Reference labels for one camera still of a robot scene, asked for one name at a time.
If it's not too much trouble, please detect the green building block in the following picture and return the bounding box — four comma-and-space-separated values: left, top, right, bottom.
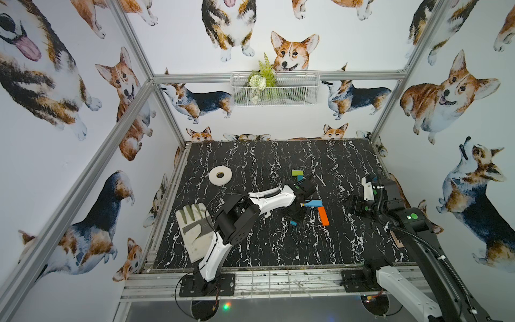
291, 170, 304, 177

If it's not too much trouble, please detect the light blue block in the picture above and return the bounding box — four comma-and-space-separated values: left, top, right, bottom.
303, 200, 323, 207

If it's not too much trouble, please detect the orange building block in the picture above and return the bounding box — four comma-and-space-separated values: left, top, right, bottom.
317, 206, 330, 227

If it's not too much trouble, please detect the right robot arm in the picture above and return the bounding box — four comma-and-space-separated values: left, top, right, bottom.
345, 174, 492, 321

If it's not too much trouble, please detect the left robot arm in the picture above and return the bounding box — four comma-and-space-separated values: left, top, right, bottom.
193, 174, 317, 295

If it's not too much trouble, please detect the beige litter scoop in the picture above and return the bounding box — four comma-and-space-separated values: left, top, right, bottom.
390, 231, 404, 248

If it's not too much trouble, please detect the white tape roll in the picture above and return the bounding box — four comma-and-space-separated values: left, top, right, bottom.
209, 166, 233, 186

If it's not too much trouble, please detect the white work glove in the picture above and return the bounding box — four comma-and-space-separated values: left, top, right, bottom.
175, 203, 215, 263

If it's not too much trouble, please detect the artificial fern and flower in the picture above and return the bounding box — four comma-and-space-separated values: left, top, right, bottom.
245, 54, 276, 105

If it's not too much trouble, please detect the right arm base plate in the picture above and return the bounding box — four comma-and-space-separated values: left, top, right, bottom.
340, 270, 382, 292

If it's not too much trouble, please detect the white wire basket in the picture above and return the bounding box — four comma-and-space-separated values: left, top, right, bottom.
230, 71, 321, 107

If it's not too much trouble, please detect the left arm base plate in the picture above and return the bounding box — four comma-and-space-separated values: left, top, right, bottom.
179, 273, 236, 297

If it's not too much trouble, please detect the aluminium front rail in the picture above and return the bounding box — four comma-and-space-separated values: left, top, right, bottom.
120, 266, 378, 303

